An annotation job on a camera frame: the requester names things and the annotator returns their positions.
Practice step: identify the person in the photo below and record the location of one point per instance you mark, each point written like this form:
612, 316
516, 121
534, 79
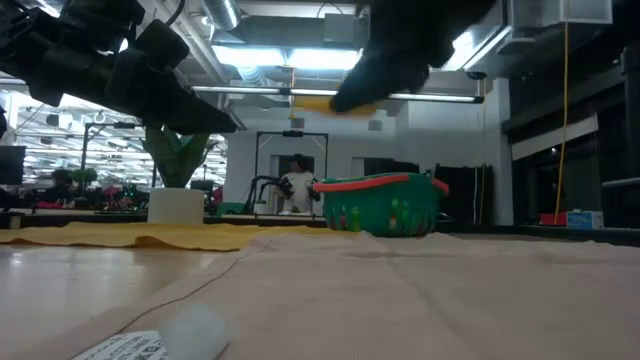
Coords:
59, 186
300, 187

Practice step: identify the black background monitor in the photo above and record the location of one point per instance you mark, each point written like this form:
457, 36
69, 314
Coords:
11, 165

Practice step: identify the red box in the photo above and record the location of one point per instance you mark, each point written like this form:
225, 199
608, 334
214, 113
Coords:
552, 219

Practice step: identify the black background robot arm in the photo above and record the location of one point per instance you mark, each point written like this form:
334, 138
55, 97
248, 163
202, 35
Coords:
265, 187

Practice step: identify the teal basket with orange rim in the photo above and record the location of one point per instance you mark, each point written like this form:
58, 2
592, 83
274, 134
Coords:
380, 205

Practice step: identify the long ceiling light bar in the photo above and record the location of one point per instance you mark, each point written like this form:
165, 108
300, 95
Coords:
250, 90

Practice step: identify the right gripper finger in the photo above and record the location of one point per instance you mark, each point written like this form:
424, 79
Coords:
380, 82

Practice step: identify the yellow toy corn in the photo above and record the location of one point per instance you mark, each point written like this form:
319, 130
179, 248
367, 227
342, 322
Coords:
312, 104

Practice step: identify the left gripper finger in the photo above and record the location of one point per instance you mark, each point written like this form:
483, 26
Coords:
190, 112

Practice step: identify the pale pink cloth mat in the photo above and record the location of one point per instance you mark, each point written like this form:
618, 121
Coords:
400, 310

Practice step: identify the green plant in white pot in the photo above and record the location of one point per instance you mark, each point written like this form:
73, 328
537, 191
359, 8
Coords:
175, 170

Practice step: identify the small background green plant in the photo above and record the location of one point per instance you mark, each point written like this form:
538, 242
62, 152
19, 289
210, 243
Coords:
83, 176

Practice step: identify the white foam cube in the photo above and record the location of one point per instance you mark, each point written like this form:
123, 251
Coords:
195, 332

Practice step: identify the white printed paper label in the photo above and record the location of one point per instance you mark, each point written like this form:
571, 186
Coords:
125, 347

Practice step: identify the black background rig frame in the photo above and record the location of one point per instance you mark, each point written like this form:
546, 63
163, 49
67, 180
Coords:
292, 133

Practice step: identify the black background cabinet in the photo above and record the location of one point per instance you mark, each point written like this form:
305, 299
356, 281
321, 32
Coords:
465, 185

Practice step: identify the blue white box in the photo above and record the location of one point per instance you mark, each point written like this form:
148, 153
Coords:
585, 220

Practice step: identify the yellow cloth mat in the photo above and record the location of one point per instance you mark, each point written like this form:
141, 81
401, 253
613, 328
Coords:
150, 235

